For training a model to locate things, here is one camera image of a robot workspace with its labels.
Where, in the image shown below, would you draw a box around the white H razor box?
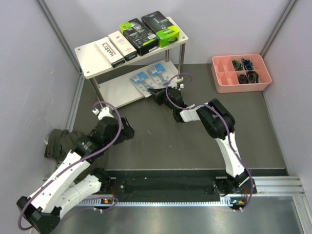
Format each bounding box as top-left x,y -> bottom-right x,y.
108,31 -> 137,61

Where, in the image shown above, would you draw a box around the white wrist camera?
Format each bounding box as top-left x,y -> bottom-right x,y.
175,83 -> 184,90
92,107 -> 114,121

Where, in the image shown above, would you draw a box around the blue green hair ties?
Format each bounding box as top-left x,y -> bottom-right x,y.
231,59 -> 244,71

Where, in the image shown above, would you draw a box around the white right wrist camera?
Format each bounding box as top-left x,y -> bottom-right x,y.
175,83 -> 184,90

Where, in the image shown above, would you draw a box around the black patterned hair ties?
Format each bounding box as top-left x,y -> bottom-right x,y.
246,70 -> 260,84

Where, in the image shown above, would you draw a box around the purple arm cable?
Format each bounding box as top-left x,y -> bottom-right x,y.
165,73 -> 253,195
18,101 -> 122,231

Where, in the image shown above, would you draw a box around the white Harry's razor box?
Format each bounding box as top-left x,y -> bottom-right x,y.
95,37 -> 125,68

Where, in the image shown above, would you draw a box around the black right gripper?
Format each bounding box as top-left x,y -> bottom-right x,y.
149,87 -> 176,112

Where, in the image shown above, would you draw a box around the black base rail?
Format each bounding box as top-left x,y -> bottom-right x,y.
105,169 -> 256,194

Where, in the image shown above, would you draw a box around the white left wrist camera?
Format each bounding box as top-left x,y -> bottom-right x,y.
92,107 -> 114,121

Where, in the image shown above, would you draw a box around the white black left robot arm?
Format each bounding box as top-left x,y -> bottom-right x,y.
17,115 -> 135,234

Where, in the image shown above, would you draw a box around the black green exfoliating razor box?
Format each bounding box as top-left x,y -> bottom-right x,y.
119,18 -> 159,56

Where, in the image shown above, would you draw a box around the white two-tier shelf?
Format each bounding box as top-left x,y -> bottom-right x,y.
75,29 -> 189,108

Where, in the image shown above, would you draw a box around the blue Gillette razor blister pack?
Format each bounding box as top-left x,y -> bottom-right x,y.
147,63 -> 171,88

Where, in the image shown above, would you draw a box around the black green Gillette razor box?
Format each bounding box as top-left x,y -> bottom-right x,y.
141,11 -> 180,48

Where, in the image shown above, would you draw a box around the grey slotted cable duct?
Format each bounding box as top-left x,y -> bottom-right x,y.
80,196 -> 249,207

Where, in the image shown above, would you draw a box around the pink divided organizer bin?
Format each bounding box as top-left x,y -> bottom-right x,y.
212,54 -> 272,93

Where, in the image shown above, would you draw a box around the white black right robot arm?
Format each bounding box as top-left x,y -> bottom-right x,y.
148,87 -> 250,193

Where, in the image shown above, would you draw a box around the dark green cloth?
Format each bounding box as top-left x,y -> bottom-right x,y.
44,129 -> 84,161

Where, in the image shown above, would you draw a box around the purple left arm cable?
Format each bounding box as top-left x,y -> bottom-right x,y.
18,101 -> 122,231

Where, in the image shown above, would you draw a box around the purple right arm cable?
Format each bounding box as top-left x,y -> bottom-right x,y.
165,73 -> 253,195

